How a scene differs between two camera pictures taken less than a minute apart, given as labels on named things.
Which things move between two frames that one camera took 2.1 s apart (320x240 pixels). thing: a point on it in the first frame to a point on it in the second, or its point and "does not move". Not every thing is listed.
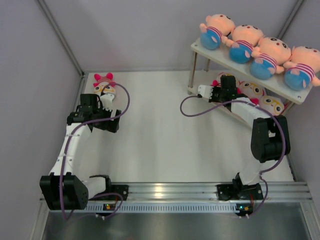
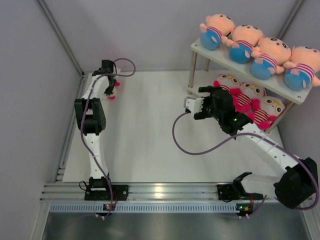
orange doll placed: [271, 55] does not move
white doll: [217, 83] does not move
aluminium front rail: [277, 191] does not move
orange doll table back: [218, 26] does not move
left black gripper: [110, 125] to [110, 91]
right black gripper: [213, 99] to [204, 114]
